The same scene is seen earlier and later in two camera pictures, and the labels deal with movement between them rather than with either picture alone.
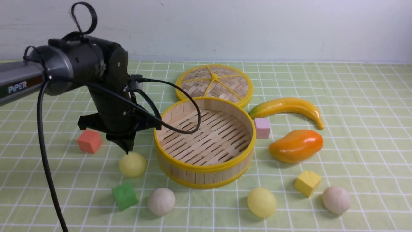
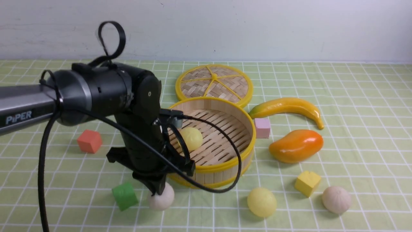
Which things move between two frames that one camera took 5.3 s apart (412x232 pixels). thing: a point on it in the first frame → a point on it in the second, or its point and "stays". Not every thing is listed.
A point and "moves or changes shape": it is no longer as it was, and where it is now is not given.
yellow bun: [133, 165] moves or changes shape
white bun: [336, 200] stays
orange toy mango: [297, 146] stays
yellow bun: [261, 202] stays
